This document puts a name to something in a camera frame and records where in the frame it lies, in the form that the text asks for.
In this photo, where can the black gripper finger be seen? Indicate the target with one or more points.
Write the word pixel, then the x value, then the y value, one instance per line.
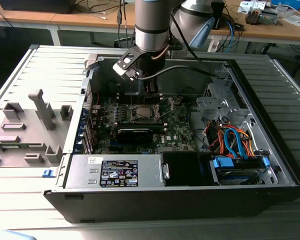
pixel 151 86

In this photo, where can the CPU socket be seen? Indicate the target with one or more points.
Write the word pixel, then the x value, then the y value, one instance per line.
pixel 155 110

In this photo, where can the finned CPU cooler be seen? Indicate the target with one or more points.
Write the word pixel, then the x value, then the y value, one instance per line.
pixel 252 17

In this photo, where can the round coin battery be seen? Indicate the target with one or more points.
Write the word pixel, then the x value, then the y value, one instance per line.
pixel 177 100

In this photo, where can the black chair base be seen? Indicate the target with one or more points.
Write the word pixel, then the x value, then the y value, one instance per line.
pixel 121 41

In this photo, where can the green motherboard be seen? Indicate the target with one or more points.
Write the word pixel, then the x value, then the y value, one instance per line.
pixel 176 125

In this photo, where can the black graphics card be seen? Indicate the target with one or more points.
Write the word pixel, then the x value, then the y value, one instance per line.
pixel 133 136

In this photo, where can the metal drive cage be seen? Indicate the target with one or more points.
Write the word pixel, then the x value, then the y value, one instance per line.
pixel 212 103

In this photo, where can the black monitor stand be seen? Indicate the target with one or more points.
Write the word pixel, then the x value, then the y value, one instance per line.
pixel 218 15

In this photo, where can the hard disk in blue carrier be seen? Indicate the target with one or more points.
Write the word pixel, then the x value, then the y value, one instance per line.
pixel 223 163

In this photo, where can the silver power supply unit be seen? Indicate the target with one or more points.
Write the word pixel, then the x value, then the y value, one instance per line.
pixel 77 172

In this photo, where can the black PC case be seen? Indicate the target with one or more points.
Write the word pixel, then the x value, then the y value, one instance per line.
pixel 165 205

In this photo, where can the grey metal drive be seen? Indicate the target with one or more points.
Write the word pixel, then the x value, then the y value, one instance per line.
pixel 268 17

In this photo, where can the grey parts rack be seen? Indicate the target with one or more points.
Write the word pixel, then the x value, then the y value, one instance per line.
pixel 27 120

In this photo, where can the black box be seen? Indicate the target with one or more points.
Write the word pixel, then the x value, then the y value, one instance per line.
pixel 35 6

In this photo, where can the blue plastic latch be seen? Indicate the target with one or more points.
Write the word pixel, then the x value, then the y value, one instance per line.
pixel 47 173

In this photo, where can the clear plastic bag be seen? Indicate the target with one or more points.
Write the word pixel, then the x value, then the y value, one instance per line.
pixel 293 20

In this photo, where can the green RAM stick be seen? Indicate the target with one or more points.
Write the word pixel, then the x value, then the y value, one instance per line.
pixel 12 146

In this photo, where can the pale blue object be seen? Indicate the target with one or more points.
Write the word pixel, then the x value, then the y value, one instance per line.
pixel 15 236

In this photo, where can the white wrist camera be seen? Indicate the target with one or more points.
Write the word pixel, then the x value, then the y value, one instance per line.
pixel 126 61

